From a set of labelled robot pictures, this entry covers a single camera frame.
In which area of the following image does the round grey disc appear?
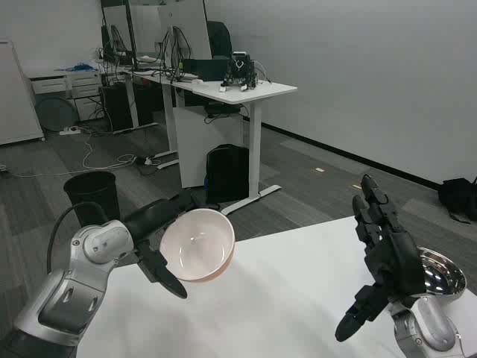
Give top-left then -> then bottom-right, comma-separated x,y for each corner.
34,96 -> 80,133

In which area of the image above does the black office chair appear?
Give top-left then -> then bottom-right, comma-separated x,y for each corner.
206,20 -> 234,60

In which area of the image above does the black box on desk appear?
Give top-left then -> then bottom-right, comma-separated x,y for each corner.
181,57 -> 230,81

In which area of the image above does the tall white cabinet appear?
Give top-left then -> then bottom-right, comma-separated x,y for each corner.
0,40 -> 46,146

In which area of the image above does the white floor cable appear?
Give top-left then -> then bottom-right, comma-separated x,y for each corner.
0,125 -> 138,178

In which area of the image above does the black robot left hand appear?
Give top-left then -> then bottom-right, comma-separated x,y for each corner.
121,191 -> 198,300

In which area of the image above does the small black robot device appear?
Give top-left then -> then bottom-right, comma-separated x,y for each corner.
218,51 -> 259,93

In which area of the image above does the black trash bin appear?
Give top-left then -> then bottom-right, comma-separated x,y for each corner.
63,171 -> 121,229

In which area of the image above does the black backpack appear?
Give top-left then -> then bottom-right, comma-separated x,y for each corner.
204,143 -> 250,206

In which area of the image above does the white drawer cabinet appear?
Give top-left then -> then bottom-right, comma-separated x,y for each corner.
28,69 -> 104,121

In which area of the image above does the white standing desk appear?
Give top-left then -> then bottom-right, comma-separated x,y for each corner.
170,75 -> 299,216

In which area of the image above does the black computer tower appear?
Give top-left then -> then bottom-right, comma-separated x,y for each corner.
99,84 -> 136,134

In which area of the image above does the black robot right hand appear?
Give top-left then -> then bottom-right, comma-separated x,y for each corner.
334,173 -> 426,342

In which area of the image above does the black bag on floor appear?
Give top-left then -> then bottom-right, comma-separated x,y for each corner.
437,176 -> 477,225

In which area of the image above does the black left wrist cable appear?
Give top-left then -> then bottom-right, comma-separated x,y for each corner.
45,201 -> 106,274

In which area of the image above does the white plastic bowl orange outside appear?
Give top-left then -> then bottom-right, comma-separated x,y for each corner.
159,208 -> 237,283

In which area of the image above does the shiny steel bowl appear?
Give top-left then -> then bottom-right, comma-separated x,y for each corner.
415,246 -> 468,299

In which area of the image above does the large white-backed monitor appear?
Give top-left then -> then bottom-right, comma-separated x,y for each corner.
157,0 -> 214,61

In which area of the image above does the black under-desk power brick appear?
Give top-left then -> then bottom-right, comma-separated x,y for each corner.
203,103 -> 241,119

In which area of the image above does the black floor power strip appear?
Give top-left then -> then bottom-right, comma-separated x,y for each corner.
133,155 -> 162,167

